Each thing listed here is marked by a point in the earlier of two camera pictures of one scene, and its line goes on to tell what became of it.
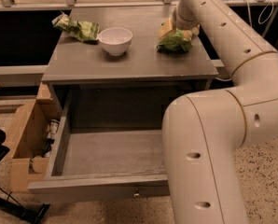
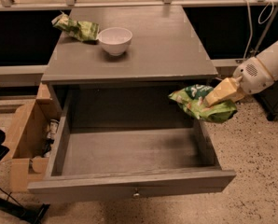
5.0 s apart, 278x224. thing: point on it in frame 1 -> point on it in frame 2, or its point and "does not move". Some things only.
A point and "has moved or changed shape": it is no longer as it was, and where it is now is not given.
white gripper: (186, 23) -> (252, 76)
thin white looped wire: (264, 10) does not move
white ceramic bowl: (116, 40) does not move
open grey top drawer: (105, 142) does not move
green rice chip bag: (178, 41) has moved or changed shape
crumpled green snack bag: (81, 31) does not move
